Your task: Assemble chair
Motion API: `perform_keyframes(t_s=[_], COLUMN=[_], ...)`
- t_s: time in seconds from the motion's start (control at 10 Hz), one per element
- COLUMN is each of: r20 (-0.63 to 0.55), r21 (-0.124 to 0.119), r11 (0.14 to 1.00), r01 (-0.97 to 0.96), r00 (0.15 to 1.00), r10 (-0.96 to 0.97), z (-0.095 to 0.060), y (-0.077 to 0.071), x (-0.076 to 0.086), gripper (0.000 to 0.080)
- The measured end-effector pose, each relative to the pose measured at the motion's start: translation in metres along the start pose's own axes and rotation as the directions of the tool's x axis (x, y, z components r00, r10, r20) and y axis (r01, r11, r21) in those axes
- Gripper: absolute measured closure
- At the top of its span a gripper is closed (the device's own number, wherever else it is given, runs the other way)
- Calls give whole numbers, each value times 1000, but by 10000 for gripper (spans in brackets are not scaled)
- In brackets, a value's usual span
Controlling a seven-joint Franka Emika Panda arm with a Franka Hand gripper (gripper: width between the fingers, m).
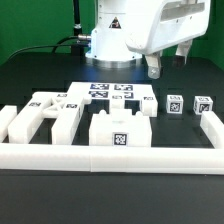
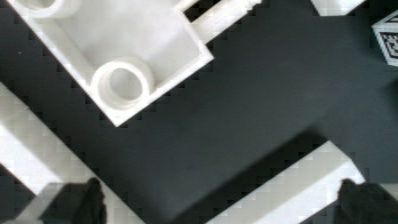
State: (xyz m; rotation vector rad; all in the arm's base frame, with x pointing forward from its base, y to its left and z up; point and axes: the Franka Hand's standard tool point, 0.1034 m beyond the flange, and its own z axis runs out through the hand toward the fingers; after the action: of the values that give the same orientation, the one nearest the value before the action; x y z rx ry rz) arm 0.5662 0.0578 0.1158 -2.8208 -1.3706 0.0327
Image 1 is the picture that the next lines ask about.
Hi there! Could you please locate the white chair back frame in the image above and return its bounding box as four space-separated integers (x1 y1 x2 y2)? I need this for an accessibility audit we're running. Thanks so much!
8 92 92 145

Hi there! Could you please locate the white left fence bar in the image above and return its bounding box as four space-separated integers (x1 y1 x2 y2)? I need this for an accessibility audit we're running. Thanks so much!
0 105 17 143

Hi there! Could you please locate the white front fence bar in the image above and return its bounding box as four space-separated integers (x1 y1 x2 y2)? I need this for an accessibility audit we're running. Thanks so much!
0 143 224 175

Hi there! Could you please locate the black cable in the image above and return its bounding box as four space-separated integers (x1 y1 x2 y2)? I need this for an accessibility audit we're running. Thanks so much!
7 34 92 62

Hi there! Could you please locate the white tagged cube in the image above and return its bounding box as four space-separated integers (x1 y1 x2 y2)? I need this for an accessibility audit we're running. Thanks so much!
193 96 213 115
166 95 184 114

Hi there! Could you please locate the black vertical pole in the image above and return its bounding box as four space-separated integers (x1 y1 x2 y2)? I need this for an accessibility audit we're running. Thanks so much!
71 0 84 56

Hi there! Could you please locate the white right fence bar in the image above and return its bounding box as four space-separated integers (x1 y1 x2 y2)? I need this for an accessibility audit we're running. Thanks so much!
200 111 224 149

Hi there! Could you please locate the white fence bar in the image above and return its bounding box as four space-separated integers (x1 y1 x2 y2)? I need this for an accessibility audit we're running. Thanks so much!
0 105 17 143
0 143 224 175
200 111 224 149

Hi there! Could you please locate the white chair seat part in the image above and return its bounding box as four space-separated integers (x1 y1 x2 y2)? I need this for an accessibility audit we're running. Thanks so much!
89 109 152 147

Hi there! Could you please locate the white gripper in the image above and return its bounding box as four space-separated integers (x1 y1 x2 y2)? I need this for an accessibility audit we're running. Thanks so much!
125 0 211 79

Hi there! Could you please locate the white tagged cube left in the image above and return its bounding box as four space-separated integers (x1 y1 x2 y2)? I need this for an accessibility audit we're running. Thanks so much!
166 95 184 114

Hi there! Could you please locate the white tagged cube right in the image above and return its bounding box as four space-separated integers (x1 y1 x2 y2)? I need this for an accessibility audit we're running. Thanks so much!
193 96 213 115

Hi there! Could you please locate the white tag base sheet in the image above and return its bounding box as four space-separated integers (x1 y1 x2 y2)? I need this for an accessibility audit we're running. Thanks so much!
67 82 154 101

